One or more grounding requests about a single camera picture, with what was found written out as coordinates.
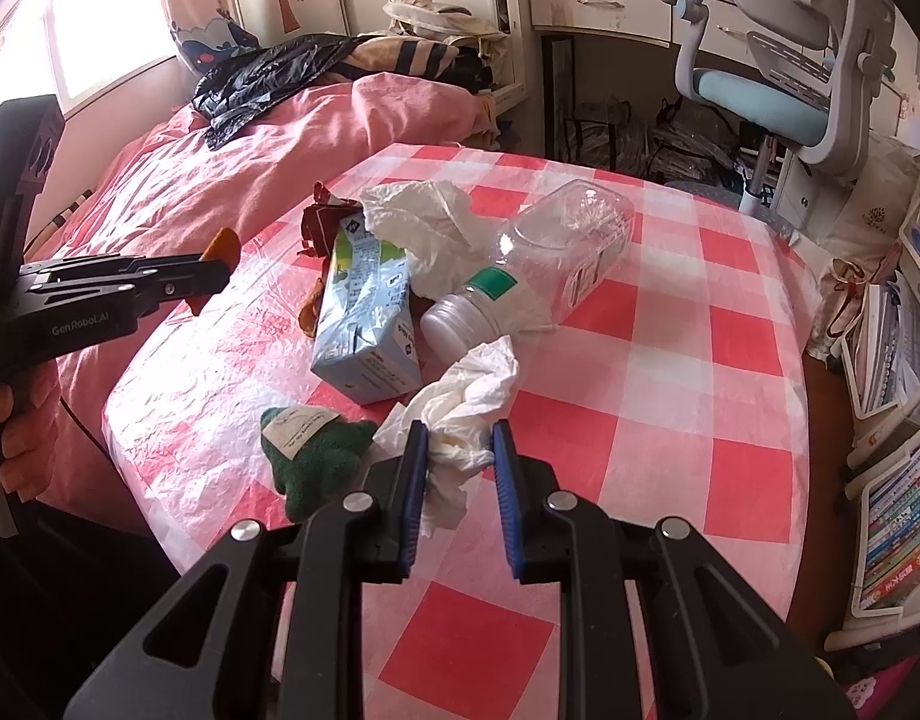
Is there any red white checkered tablecloth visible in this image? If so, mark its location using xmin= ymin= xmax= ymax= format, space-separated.
xmin=102 ymin=142 xmax=826 ymax=720

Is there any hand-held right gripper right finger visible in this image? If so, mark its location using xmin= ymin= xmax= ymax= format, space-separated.
xmin=490 ymin=418 xmax=858 ymax=720

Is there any white bookshelf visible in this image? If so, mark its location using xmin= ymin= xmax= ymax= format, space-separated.
xmin=826 ymin=156 xmax=920 ymax=653

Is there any beige tote bag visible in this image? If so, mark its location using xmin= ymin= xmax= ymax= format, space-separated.
xmin=383 ymin=0 xmax=507 ymax=44

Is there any dried orange peel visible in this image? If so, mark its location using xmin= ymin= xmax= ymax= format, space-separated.
xmin=186 ymin=227 xmax=241 ymax=316

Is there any pink printed curtain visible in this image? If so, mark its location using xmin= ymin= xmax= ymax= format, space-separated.
xmin=149 ymin=0 xmax=260 ymax=77

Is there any clear plastic storage bag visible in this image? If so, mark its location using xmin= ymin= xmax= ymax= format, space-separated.
xmin=567 ymin=100 xmax=635 ymax=167
xmin=646 ymin=100 xmax=740 ymax=182

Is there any white desk with drawers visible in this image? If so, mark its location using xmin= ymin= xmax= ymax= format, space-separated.
xmin=524 ymin=0 xmax=907 ymax=128

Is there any pink blanket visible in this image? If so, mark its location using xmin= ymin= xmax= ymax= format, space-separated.
xmin=25 ymin=71 xmax=500 ymax=535

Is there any row of colourful books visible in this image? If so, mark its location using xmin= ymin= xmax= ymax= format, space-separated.
xmin=861 ymin=457 xmax=920 ymax=610

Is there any stack of magazines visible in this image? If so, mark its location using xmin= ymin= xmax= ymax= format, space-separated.
xmin=850 ymin=276 xmax=920 ymax=415

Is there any clear plastic bottle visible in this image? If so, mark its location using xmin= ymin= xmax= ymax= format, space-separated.
xmin=420 ymin=180 xmax=636 ymax=355

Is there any grey blue office chair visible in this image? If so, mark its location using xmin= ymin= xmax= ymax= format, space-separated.
xmin=659 ymin=0 xmax=901 ymax=216

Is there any blue green milk carton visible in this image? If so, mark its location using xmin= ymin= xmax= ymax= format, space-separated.
xmin=310 ymin=214 xmax=426 ymax=407

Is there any person's left hand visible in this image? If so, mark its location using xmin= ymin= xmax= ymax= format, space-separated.
xmin=0 ymin=371 xmax=61 ymax=507

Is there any white tissue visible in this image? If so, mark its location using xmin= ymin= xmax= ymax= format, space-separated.
xmin=359 ymin=181 xmax=560 ymax=332
xmin=371 ymin=335 xmax=521 ymax=539

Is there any green plush toy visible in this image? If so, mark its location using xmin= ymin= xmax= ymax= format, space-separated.
xmin=260 ymin=405 xmax=378 ymax=523

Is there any small brown wrapper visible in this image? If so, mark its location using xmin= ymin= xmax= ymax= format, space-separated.
xmin=298 ymin=280 xmax=327 ymax=336

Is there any pink bag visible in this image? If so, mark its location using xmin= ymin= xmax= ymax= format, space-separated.
xmin=831 ymin=652 xmax=920 ymax=720

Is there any black plastic bag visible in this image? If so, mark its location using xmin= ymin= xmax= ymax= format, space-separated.
xmin=191 ymin=34 xmax=372 ymax=151

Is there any dark brown crumpled wrapper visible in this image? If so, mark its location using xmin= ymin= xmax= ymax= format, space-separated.
xmin=301 ymin=181 xmax=365 ymax=260

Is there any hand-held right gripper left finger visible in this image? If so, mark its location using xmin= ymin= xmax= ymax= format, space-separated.
xmin=62 ymin=420 xmax=431 ymax=720

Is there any beige bag with tree print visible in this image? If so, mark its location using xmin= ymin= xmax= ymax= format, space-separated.
xmin=805 ymin=141 xmax=920 ymax=362

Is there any striped beige navy cloth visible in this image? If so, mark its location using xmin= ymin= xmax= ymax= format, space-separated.
xmin=346 ymin=34 xmax=500 ymax=95

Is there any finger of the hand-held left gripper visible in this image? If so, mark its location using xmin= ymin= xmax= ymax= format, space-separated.
xmin=31 ymin=267 xmax=234 ymax=310
xmin=23 ymin=253 xmax=230 ymax=280

